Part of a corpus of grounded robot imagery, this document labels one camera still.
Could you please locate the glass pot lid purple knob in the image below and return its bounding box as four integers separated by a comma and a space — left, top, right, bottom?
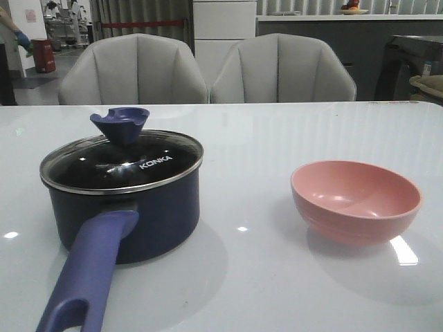
39, 107, 204, 195

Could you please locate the dark blue saucepan purple handle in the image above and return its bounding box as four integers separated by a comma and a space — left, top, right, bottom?
37, 168, 200, 331

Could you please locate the pink plastic bowl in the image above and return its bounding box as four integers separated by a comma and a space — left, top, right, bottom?
290, 160, 422, 246

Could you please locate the right grey upholstered chair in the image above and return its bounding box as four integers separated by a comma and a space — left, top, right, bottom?
210, 33, 356, 104

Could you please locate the grey upholstered chair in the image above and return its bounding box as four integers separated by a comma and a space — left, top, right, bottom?
58, 33, 209, 105
210, 33, 356, 104

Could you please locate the left grey upholstered chair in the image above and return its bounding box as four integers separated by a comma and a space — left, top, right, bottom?
58, 33, 209, 105

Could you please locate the white cabinet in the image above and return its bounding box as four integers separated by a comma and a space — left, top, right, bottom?
192, 1, 257, 86

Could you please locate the red barrier tape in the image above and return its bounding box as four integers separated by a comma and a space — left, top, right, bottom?
100, 19, 186, 28

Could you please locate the dark grey counter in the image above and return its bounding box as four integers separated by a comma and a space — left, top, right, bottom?
257, 15, 442, 101

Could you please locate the fruit plate on counter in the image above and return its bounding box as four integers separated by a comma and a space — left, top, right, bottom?
338, 0, 369, 15

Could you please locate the red bin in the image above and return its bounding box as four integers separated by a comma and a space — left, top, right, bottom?
31, 39, 56, 73

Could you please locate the dark appliance at right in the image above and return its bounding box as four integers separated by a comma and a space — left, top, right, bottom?
374, 35, 442, 101

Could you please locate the beige cushion at right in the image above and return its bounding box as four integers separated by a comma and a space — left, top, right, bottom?
409, 75, 443, 106

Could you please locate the person in background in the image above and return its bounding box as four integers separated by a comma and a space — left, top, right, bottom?
1, 8, 33, 106

